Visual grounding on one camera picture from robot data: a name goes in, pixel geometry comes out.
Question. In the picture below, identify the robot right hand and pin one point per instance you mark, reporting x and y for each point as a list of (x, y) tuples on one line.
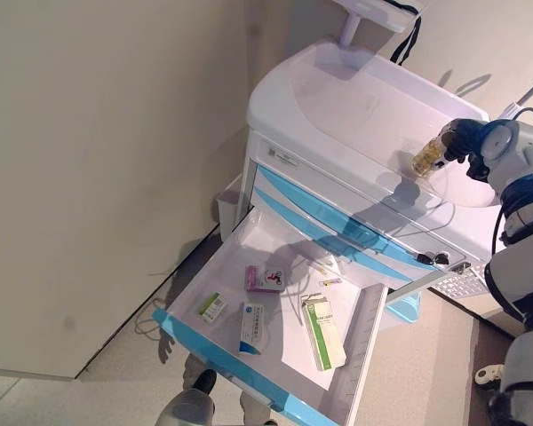
[(468, 133)]

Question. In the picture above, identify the small yellow medicine bottle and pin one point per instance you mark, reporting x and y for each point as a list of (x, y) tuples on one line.
[(428, 156)]

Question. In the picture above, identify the long green white medicine box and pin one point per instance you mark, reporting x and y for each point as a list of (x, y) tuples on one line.
[(322, 333)]

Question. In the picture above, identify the blue fronted cart drawer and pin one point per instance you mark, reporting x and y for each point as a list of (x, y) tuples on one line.
[(231, 275)]

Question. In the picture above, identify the robot right silver arm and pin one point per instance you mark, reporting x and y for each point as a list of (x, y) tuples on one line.
[(524, 177)]

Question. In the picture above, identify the purple white medicine box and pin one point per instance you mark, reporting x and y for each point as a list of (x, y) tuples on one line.
[(264, 279)]

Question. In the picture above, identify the blue white medicine box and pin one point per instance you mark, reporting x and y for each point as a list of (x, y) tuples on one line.
[(254, 326)]

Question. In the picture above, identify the small green white medicine box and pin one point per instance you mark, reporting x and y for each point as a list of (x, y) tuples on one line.
[(213, 307)]

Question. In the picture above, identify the silver IV pole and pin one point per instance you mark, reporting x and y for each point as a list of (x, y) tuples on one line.
[(528, 95)]

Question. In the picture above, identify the white blue medical cart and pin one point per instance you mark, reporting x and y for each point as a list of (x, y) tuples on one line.
[(337, 146)]

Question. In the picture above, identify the silver cart latch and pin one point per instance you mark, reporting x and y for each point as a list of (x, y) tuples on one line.
[(462, 266)]

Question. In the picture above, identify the white perforated side basket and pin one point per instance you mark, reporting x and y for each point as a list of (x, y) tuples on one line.
[(462, 281)]

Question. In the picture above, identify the white cart side shelf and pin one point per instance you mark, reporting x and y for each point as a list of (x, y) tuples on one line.
[(373, 9)]

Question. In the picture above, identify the light blue waste bin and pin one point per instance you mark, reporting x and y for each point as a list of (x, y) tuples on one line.
[(406, 308)]

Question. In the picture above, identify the white bed caster wheel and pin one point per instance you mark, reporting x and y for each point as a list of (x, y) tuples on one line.
[(488, 375)]

